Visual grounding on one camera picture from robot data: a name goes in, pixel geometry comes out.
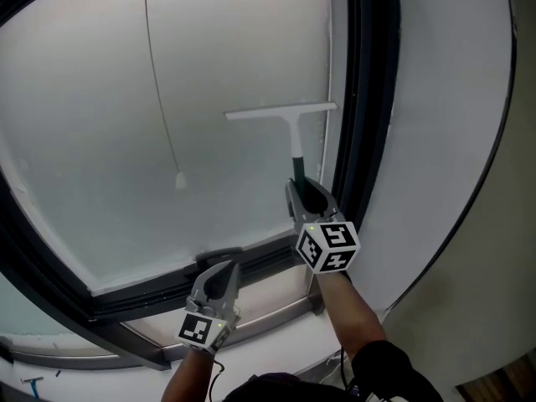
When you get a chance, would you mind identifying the clear window pane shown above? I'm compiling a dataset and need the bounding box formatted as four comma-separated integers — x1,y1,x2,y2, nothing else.
10,333,118,356
125,261,324,349

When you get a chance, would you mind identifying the blind pull cord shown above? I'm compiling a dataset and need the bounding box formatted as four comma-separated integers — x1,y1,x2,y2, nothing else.
143,0,188,191

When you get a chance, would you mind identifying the white squeegee dark green handle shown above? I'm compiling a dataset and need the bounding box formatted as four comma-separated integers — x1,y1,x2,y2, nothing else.
224,101,339,200

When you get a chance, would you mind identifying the person's left forearm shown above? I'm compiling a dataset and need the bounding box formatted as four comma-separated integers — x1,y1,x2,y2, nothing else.
161,348,219,402

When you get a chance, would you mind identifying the white window sill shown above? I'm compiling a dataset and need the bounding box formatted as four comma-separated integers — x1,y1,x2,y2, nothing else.
0,310,361,402

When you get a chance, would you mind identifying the person's right forearm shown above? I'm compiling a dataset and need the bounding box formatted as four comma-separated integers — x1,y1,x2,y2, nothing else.
314,271,389,362

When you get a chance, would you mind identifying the person's black shirt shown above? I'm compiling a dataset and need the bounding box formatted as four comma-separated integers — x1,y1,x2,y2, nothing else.
221,339,446,402

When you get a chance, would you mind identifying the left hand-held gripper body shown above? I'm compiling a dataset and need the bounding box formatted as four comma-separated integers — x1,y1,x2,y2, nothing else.
174,295,241,355

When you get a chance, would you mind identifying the black window frame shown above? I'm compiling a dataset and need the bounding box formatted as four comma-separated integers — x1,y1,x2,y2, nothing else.
0,0,402,372

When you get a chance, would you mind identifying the black window handle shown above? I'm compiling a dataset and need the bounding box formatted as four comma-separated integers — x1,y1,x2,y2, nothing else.
183,246,245,279

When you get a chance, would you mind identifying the wooden cabinet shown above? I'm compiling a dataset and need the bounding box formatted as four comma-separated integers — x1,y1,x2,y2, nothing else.
455,353,536,402

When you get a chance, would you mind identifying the small blue squeegee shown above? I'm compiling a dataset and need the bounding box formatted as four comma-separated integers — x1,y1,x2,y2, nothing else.
20,376,45,399

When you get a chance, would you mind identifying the wide frosted window pane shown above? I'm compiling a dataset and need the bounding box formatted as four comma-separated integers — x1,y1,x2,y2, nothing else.
0,271,83,339

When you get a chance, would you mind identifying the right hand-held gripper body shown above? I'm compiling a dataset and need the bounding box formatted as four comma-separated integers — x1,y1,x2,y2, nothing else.
292,210,363,276

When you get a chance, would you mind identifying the frosted window glass pane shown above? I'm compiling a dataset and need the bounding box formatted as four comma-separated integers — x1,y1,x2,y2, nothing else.
0,0,336,297

